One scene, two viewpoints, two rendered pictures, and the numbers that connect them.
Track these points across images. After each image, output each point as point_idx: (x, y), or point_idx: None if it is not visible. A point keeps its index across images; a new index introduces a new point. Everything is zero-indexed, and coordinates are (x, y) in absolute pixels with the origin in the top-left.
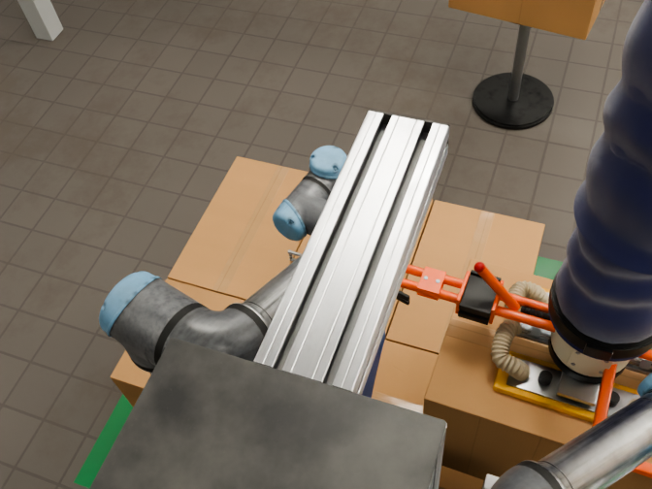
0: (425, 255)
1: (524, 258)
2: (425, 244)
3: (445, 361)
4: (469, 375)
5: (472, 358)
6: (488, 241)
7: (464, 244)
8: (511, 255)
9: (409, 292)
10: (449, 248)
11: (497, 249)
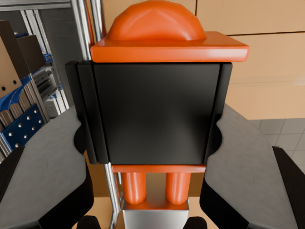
0: (282, 42)
1: (278, 112)
2: (294, 39)
3: (103, 203)
4: (100, 218)
5: (118, 217)
6: (296, 86)
7: (293, 70)
8: (281, 104)
9: (242, 42)
10: (289, 60)
11: (287, 94)
